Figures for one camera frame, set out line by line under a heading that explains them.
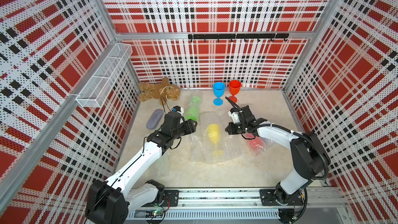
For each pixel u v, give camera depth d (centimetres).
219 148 82
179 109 74
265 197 73
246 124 71
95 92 90
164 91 111
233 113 84
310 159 46
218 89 101
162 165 78
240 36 89
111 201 38
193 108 102
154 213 70
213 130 88
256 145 83
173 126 60
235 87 103
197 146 89
